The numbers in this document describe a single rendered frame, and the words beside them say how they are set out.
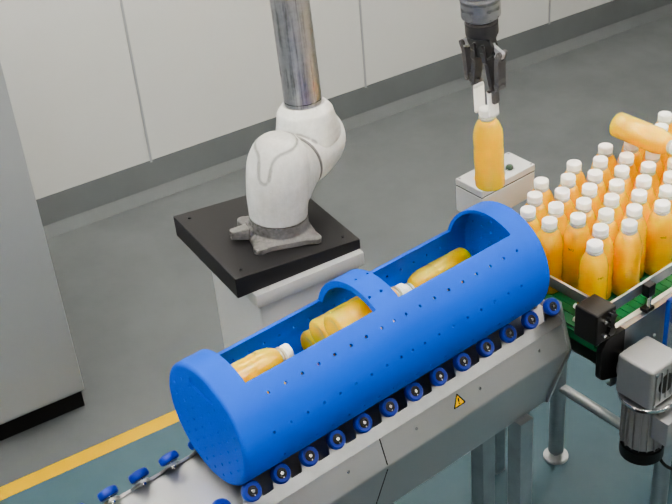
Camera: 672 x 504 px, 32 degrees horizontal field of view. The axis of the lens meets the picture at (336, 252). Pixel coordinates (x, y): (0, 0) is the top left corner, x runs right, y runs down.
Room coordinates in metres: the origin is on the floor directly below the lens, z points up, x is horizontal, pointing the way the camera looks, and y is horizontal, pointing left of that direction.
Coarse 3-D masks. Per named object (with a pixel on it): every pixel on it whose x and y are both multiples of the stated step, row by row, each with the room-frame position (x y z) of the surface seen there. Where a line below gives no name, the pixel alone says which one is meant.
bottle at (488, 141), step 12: (480, 120) 2.45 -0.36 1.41; (492, 120) 2.44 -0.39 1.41; (480, 132) 2.43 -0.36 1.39; (492, 132) 2.42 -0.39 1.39; (480, 144) 2.42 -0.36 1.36; (492, 144) 2.41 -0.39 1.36; (480, 156) 2.42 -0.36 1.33; (492, 156) 2.41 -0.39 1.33; (480, 168) 2.42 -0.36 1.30; (492, 168) 2.41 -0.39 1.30; (480, 180) 2.42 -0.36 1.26; (492, 180) 2.41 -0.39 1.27; (504, 180) 2.43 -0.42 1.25
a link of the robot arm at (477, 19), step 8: (464, 0) 2.43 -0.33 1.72; (488, 0) 2.41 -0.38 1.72; (496, 0) 2.42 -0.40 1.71; (464, 8) 2.43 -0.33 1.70; (472, 8) 2.41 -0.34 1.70; (480, 8) 2.41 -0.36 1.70; (488, 8) 2.41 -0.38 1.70; (496, 8) 2.42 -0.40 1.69; (464, 16) 2.43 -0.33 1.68; (472, 16) 2.41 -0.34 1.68; (480, 16) 2.41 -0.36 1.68; (488, 16) 2.41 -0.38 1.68; (496, 16) 2.42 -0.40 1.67; (480, 24) 2.42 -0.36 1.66
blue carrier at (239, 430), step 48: (432, 240) 2.38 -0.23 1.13; (480, 240) 2.41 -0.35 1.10; (528, 240) 2.25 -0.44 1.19; (336, 288) 2.18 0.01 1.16; (384, 288) 2.07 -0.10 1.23; (432, 288) 2.09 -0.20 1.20; (480, 288) 2.12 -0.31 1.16; (528, 288) 2.19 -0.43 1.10; (288, 336) 2.13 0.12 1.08; (336, 336) 1.94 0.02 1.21; (384, 336) 1.97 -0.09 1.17; (432, 336) 2.02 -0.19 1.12; (480, 336) 2.11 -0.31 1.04; (192, 384) 1.86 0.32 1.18; (240, 384) 1.81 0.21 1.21; (288, 384) 1.83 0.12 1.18; (336, 384) 1.87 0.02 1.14; (384, 384) 1.93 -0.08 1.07; (192, 432) 1.89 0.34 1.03; (240, 432) 1.74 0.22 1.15; (288, 432) 1.78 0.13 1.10; (240, 480) 1.75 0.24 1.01
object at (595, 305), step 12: (588, 300) 2.25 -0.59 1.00; (600, 300) 2.25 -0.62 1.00; (576, 312) 2.24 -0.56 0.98; (588, 312) 2.21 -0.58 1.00; (600, 312) 2.20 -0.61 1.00; (612, 312) 2.21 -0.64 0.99; (576, 324) 2.24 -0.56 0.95; (588, 324) 2.21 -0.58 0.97; (600, 324) 2.19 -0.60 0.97; (612, 324) 2.22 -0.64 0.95; (588, 336) 2.21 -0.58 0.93; (600, 336) 2.20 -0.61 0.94
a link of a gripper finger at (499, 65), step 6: (498, 54) 2.39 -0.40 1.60; (498, 60) 2.39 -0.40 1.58; (504, 60) 2.41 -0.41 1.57; (498, 66) 2.40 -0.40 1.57; (504, 66) 2.41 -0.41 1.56; (498, 72) 2.40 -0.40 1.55; (504, 72) 2.41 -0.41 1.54; (498, 78) 2.40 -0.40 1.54; (504, 78) 2.41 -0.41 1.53; (498, 84) 2.40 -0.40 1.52; (504, 84) 2.41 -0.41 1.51; (498, 90) 2.40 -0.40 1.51
